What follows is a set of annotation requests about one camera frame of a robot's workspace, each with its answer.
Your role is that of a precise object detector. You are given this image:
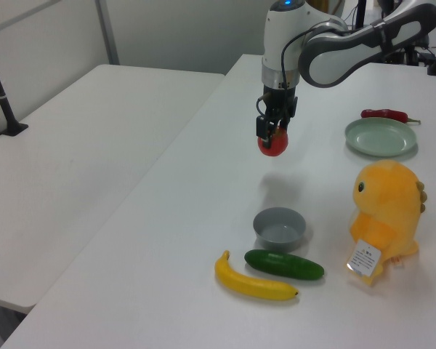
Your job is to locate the red apple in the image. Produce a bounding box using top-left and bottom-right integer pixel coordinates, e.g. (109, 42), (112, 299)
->
(257, 127), (290, 158)

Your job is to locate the black camera stand pole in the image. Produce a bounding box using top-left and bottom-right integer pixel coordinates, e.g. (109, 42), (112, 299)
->
(0, 38), (29, 137)

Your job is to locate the grey round bowl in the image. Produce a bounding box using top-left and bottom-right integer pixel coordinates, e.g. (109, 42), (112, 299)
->
(253, 206), (307, 252)

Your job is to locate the yellow banana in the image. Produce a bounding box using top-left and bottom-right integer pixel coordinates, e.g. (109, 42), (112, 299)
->
(214, 249), (300, 302)

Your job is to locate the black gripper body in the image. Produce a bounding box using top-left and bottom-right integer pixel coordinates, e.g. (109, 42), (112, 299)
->
(256, 85), (299, 121)

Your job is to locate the red chili pepper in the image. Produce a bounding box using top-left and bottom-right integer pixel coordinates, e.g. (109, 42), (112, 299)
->
(360, 108), (421, 126)

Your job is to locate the orange plush dinosaur toy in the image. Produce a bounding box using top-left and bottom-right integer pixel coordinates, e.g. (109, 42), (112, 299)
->
(343, 159), (428, 288)

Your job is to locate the pale green plate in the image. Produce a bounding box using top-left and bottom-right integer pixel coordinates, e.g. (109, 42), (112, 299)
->
(344, 116), (419, 158)

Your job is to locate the grey partition post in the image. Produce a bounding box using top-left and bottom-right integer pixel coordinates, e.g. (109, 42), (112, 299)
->
(94, 0), (120, 66)

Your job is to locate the green cucumber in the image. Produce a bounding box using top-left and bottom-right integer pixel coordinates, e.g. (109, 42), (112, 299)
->
(243, 249), (325, 281)

